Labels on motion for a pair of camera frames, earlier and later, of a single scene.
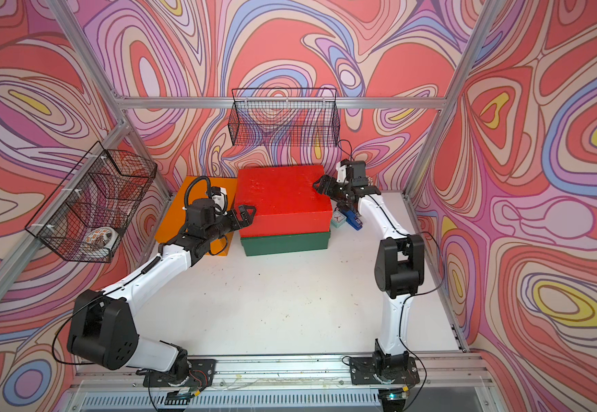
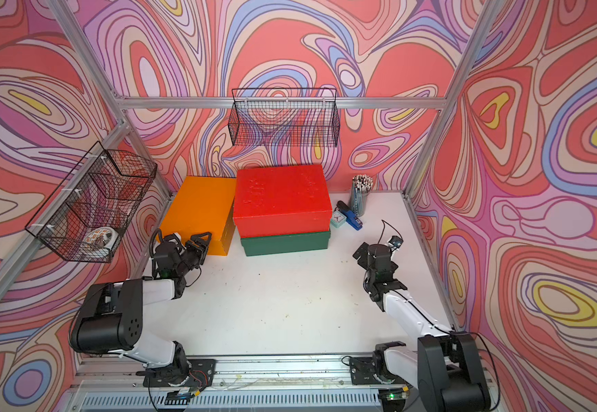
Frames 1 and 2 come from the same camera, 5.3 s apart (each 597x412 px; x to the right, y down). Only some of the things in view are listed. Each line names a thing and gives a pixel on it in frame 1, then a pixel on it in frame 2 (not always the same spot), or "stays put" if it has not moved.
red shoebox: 286,200 stays put
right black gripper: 328,190 to 364,258
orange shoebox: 194,188 stays put
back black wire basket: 286,117 stays put
